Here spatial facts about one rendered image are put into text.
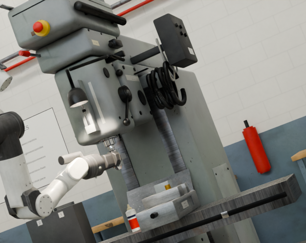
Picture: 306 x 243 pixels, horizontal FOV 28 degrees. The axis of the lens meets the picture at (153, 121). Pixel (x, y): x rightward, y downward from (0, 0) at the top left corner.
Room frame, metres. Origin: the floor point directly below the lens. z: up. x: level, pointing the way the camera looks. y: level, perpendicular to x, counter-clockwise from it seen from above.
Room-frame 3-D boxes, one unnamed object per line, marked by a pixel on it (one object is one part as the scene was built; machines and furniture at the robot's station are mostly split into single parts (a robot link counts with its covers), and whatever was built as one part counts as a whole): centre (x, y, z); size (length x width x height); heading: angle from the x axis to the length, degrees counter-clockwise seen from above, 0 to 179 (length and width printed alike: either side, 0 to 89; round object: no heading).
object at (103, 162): (2.33, 0.25, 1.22); 0.13 x 0.12 x 0.10; 50
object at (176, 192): (2.30, 0.06, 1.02); 0.15 x 0.06 x 0.04; 74
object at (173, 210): (2.33, 0.06, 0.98); 0.35 x 0.15 x 0.11; 164
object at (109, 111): (2.41, 0.19, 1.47); 0.21 x 0.19 x 0.32; 72
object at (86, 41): (2.44, 0.18, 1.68); 0.34 x 0.24 x 0.10; 162
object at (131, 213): (2.42, 0.21, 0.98); 0.04 x 0.04 x 0.11
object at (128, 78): (2.59, 0.13, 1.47); 0.24 x 0.19 x 0.26; 72
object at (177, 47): (2.58, -0.22, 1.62); 0.20 x 0.09 x 0.21; 162
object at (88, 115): (2.30, 0.23, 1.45); 0.04 x 0.04 x 0.21; 72
